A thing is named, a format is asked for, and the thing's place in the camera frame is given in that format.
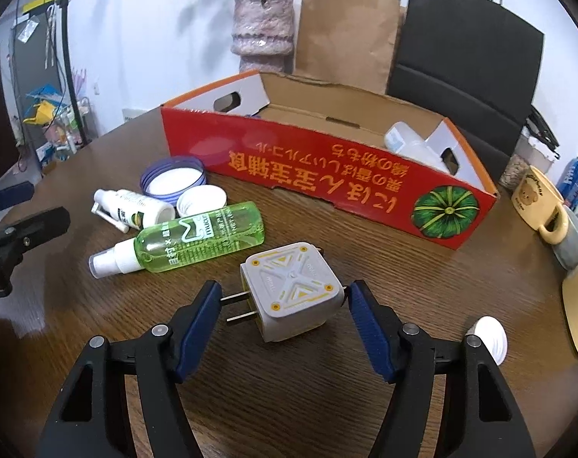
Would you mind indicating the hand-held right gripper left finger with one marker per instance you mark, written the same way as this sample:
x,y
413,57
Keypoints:
x,y
200,329

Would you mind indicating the grey ceramic cup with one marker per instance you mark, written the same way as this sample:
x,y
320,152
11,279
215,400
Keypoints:
x,y
573,243

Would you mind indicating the pink marbled vase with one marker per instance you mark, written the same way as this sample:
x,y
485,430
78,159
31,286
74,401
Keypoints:
x,y
263,24

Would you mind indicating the white board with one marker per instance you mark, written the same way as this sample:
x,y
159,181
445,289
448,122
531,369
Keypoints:
x,y
134,115

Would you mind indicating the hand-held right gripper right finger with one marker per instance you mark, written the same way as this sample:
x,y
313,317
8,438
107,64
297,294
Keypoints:
x,y
370,329

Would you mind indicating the white spray bottle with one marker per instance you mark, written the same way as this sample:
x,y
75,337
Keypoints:
x,y
141,207

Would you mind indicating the small white lid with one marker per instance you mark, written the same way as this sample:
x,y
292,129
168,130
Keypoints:
x,y
200,198

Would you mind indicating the green spray bottle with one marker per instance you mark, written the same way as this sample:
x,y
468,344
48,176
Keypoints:
x,y
198,238

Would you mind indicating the small white cap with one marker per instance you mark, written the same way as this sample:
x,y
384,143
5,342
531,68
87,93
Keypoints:
x,y
489,338

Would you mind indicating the yellow bear mug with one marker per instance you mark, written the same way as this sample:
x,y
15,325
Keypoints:
x,y
532,195

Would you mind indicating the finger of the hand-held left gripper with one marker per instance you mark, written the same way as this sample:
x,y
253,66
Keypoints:
x,y
7,198
31,231

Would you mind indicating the brown paper bag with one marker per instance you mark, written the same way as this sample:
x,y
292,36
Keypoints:
x,y
346,33

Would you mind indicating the black light stand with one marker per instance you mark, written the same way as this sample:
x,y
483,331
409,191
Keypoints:
x,y
69,57

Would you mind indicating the clear jar with black lid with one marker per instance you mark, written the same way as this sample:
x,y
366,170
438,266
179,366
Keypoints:
x,y
513,171

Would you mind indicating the large blue-rimmed white lid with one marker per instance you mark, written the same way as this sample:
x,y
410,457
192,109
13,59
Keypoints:
x,y
174,181

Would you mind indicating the red cardboard box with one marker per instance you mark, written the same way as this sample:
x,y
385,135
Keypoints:
x,y
317,171

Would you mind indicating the clear plastic box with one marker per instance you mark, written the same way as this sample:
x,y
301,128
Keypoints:
x,y
403,140

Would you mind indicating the black paper bag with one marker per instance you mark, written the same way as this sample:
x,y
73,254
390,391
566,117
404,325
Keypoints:
x,y
461,57

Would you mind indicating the cluttered storage rack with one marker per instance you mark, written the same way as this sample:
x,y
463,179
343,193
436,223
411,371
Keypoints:
x,y
55,124

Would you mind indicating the beige plug adapter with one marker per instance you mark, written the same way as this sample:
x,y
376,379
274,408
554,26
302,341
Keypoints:
x,y
294,291

